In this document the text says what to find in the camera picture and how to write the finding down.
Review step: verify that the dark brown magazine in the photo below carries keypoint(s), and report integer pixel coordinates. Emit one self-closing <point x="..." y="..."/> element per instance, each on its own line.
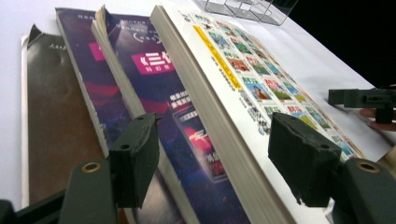
<point x="59" y="124"/>

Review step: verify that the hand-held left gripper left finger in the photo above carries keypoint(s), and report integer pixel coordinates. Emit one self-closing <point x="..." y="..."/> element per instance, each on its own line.
<point x="134" y="161"/>

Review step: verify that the purple magazine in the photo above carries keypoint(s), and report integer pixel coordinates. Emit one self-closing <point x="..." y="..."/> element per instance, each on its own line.
<point x="96" y="87"/>
<point x="162" y="93"/>

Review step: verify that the clear acrylic book rack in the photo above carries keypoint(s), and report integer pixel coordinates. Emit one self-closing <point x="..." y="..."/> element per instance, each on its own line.
<point x="236" y="11"/>

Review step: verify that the thick white picture-cover book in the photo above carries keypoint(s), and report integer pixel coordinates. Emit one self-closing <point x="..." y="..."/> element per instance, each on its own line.
<point x="249" y="124"/>

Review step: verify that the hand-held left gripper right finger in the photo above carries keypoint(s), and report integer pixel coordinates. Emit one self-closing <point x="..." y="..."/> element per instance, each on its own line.
<point x="302" y="161"/>

